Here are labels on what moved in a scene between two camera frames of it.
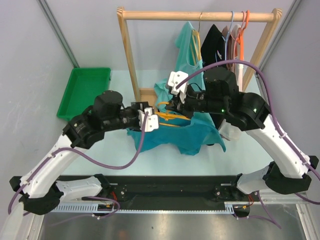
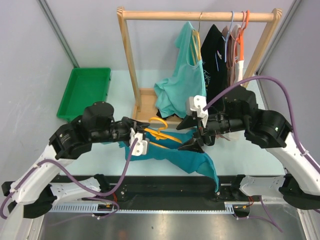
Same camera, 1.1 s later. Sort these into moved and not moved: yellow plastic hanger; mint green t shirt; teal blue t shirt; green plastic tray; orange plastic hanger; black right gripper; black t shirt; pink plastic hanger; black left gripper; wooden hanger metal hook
Moved: yellow plastic hanger; black right gripper; teal blue t shirt; black left gripper
Not moved: mint green t shirt; orange plastic hanger; green plastic tray; pink plastic hanger; wooden hanger metal hook; black t shirt
